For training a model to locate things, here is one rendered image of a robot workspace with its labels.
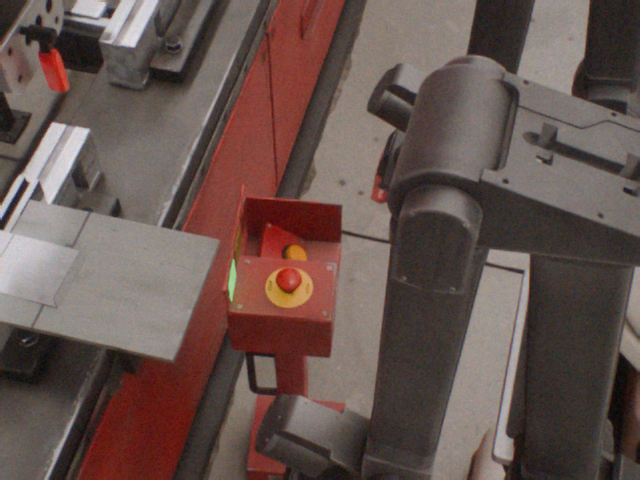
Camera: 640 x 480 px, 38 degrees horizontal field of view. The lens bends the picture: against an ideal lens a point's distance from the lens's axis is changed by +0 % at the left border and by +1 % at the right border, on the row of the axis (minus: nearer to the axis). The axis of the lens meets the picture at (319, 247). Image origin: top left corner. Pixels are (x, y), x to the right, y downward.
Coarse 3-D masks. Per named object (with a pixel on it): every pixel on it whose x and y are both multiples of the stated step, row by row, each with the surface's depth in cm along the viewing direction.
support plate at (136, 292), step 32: (32, 224) 120; (64, 224) 120; (96, 224) 120; (128, 224) 120; (96, 256) 117; (128, 256) 117; (160, 256) 117; (192, 256) 117; (96, 288) 114; (128, 288) 114; (160, 288) 114; (192, 288) 114; (0, 320) 111; (32, 320) 111; (64, 320) 111; (96, 320) 111; (128, 320) 111; (160, 320) 111; (128, 352) 110; (160, 352) 109
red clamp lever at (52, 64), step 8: (24, 32) 105; (32, 32) 104; (40, 32) 104; (48, 32) 104; (56, 32) 105; (40, 40) 105; (48, 40) 104; (56, 40) 106; (40, 48) 106; (48, 48) 106; (40, 56) 107; (48, 56) 107; (56, 56) 107; (40, 64) 108; (48, 64) 108; (56, 64) 108; (48, 72) 109; (56, 72) 109; (64, 72) 110; (48, 80) 110; (56, 80) 110; (64, 80) 110; (56, 88) 111; (64, 88) 111
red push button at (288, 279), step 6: (282, 270) 138; (288, 270) 138; (294, 270) 138; (276, 276) 138; (282, 276) 138; (288, 276) 138; (294, 276) 138; (300, 276) 138; (276, 282) 138; (282, 282) 137; (288, 282) 137; (294, 282) 137; (300, 282) 138; (282, 288) 137; (288, 288) 137; (294, 288) 137
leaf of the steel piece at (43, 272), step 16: (16, 240) 118; (32, 240) 118; (16, 256) 116; (32, 256) 116; (48, 256) 116; (64, 256) 116; (80, 256) 115; (0, 272) 115; (16, 272) 115; (32, 272) 115; (48, 272) 115; (64, 272) 115; (0, 288) 114; (16, 288) 114; (32, 288) 114; (48, 288) 114; (64, 288) 113; (48, 304) 112
